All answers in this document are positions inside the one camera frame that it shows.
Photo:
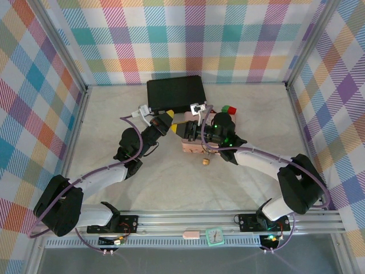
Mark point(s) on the pink box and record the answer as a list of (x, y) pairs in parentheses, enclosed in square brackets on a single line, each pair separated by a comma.
[(191, 148)]

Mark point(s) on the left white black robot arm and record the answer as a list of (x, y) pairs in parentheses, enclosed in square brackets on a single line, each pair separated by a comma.
[(97, 178)]

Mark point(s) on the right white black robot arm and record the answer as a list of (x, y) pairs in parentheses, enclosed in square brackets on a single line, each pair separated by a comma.
[(256, 161)]

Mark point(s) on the red and green block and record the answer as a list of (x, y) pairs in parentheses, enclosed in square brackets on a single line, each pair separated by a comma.
[(229, 110)]

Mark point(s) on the black hard case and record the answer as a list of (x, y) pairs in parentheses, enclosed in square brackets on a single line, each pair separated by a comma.
[(174, 91)]

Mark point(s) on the small black electronics board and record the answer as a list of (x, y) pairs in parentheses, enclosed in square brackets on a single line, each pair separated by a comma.
[(265, 239), (107, 241)]

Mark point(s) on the pink eraser block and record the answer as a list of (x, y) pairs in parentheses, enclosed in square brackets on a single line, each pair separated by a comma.
[(191, 235)]

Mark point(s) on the mint green square clock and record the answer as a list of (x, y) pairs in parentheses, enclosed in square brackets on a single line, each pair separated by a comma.
[(215, 236)]

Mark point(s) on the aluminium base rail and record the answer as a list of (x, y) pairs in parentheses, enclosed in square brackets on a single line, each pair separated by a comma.
[(185, 222)]

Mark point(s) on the aluminium frame post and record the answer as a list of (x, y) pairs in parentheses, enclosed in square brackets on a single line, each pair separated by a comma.
[(309, 42), (69, 51)]

